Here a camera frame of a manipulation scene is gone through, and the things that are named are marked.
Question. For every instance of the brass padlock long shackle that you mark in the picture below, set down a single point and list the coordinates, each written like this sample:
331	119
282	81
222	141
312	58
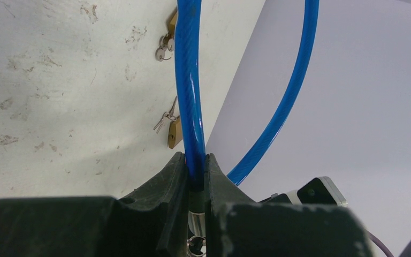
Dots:
171	23

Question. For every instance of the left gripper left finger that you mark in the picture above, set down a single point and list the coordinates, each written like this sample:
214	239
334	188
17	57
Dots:
150	221

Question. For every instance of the blue lock keys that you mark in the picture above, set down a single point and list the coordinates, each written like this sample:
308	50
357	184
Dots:
196	246

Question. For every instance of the brass padlock short shackle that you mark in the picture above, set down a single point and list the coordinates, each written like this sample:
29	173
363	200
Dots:
175	135

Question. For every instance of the blue cable lock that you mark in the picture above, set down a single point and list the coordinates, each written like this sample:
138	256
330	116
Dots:
186	61

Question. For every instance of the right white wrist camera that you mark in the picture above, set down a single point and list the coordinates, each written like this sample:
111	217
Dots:
319	191

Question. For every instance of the silver keys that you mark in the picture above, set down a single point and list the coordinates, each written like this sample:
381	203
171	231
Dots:
169	115
165	50

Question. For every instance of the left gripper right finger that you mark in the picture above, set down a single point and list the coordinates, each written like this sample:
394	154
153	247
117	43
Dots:
236	225

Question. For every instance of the loose silver keys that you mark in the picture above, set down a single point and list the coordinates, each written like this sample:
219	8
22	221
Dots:
169	115

